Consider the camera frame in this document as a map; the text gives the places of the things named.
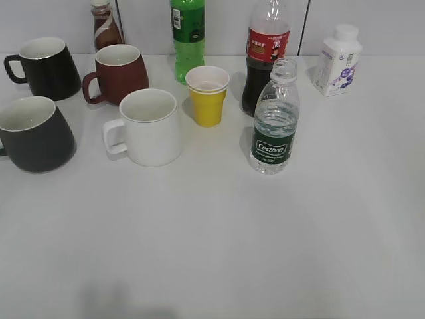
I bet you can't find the black mug, back left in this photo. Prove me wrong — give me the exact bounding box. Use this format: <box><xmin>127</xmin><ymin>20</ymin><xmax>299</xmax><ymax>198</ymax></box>
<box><xmin>3</xmin><ymin>37</ymin><xmax>82</xmax><ymax>101</ymax></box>

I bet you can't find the dark grey mug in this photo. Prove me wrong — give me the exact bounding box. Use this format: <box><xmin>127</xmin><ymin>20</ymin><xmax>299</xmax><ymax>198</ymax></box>
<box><xmin>1</xmin><ymin>96</ymin><xmax>76</xmax><ymax>173</ymax></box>

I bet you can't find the yellow paper cup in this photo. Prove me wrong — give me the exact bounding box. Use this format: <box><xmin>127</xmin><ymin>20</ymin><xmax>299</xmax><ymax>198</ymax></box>
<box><xmin>185</xmin><ymin>66</ymin><xmax>230</xmax><ymax>127</ymax></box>

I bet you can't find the white yogurt drink carton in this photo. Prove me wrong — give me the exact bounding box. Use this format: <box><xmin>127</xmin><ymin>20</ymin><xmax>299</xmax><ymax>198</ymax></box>
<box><xmin>312</xmin><ymin>24</ymin><xmax>363</xmax><ymax>97</ymax></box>

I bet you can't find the white mug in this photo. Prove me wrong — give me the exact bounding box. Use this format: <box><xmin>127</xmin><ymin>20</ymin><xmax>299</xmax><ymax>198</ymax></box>
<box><xmin>102</xmin><ymin>88</ymin><xmax>182</xmax><ymax>167</ymax></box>

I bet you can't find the dark red mug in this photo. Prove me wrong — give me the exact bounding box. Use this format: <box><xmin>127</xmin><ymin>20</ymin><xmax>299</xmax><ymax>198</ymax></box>
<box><xmin>82</xmin><ymin>44</ymin><xmax>149</xmax><ymax>105</ymax></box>

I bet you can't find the brown drink bottle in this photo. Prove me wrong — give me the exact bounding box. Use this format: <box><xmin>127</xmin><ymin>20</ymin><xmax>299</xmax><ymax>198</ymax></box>
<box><xmin>90</xmin><ymin>0</ymin><xmax>125</xmax><ymax>51</ymax></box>

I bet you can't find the clear water bottle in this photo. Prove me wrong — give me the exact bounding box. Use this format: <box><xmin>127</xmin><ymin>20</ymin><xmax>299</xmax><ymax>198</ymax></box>
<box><xmin>250</xmin><ymin>58</ymin><xmax>300</xmax><ymax>175</ymax></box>

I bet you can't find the cola bottle, red label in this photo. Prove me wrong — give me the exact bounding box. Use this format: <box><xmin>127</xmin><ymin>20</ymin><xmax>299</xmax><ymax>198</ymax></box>
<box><xmin>242</xmin><ymin>0</ymin><xmax>290</xmax><ymax>116</ymax></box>

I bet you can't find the green soda bottle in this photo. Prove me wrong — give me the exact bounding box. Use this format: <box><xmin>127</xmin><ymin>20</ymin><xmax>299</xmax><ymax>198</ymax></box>
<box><xmin>170</xmin><ymin>0</ymin><xmax>205</xmax><ymax>84</ymax></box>

